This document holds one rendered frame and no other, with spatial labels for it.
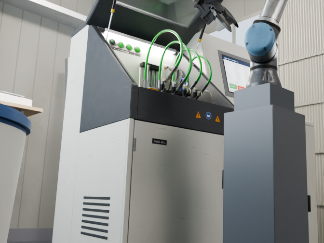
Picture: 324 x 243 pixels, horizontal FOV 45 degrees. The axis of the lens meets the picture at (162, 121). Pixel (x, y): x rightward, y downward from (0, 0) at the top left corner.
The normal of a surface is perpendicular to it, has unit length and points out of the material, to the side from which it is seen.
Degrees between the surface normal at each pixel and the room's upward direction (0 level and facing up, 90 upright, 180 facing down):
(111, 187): 90
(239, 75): 76
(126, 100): 90
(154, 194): 90
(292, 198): 90
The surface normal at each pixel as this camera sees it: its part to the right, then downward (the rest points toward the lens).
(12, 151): 0.99, 0.10
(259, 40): -0.37, -0.08
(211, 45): 0.56, -0.37
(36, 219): 0.66, -0.12
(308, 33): -0.75, -0.16
